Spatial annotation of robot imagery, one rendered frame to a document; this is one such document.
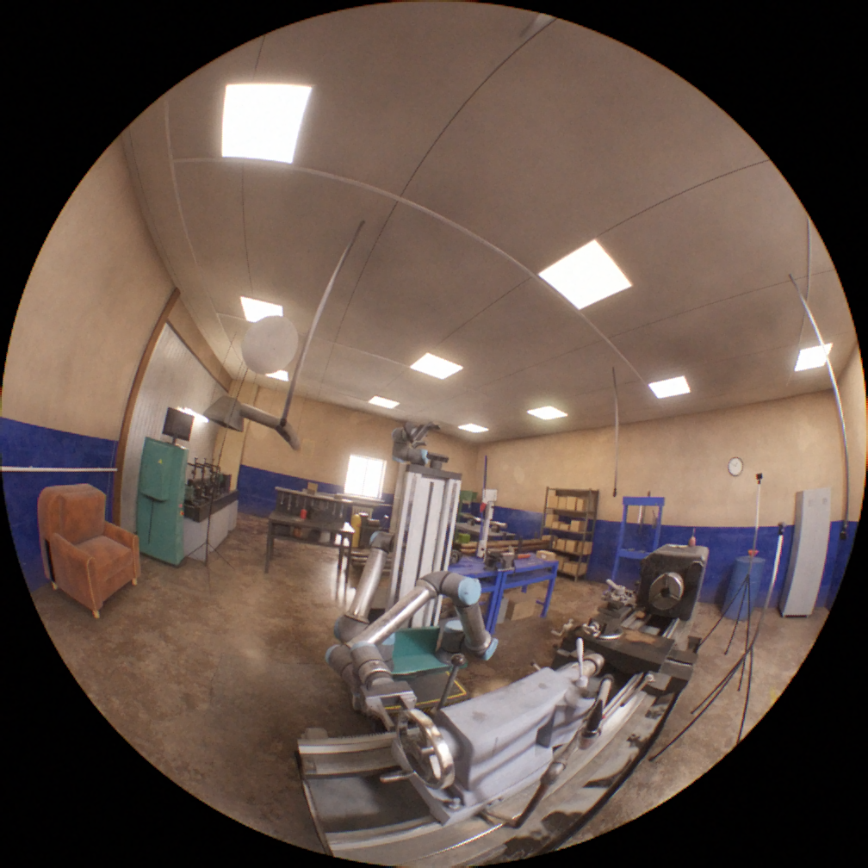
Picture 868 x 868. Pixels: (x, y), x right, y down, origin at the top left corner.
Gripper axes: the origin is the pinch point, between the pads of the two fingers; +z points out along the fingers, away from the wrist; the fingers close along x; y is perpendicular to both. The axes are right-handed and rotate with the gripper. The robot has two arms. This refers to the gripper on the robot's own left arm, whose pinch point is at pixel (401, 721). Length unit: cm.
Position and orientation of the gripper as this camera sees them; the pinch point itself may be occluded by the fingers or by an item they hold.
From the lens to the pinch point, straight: 75.9
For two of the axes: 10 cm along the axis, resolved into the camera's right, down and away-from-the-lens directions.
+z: 4.7, -1.0, -8.8
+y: 1.5, -9.7, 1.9
